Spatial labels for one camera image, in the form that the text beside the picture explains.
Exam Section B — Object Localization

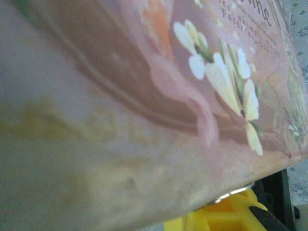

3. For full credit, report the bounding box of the key with yellow grip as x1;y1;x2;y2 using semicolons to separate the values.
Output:
163;184;273;231

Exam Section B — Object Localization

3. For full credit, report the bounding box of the pink snack packet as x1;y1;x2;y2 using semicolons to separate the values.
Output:
0;0;308;231

